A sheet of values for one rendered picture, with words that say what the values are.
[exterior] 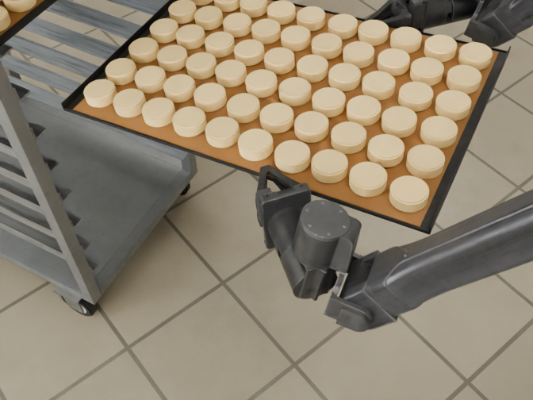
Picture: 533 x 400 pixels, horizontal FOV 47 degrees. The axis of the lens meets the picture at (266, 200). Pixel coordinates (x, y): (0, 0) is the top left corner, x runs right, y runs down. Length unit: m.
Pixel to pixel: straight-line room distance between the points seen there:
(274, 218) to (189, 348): 0.88
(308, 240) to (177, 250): 1.11
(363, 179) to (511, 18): 0.44
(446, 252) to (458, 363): 1.03
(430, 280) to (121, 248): 1.07
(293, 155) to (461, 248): 0.31
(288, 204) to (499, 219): 0.28
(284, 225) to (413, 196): 0.17
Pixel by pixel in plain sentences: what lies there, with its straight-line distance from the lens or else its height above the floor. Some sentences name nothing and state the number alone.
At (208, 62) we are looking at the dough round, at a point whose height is 0.81.
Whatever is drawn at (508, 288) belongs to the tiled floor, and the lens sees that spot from 1.81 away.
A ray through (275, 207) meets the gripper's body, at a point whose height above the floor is 0.85.
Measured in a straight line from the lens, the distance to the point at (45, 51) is 1.78.
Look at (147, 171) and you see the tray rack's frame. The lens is 1.77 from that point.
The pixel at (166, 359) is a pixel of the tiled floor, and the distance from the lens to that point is 1.62.
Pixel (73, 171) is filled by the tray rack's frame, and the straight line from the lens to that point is 1.82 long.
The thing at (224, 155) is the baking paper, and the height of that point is 0.80.
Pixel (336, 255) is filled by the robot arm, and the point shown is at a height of 0.88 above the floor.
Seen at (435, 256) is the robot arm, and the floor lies 0.93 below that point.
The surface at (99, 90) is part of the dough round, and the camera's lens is 1.03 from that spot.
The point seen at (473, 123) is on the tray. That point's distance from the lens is 0.95.
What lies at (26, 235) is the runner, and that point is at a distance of 1.58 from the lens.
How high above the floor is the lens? 1.47
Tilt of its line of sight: 52 degrees down
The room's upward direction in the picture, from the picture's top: straight up
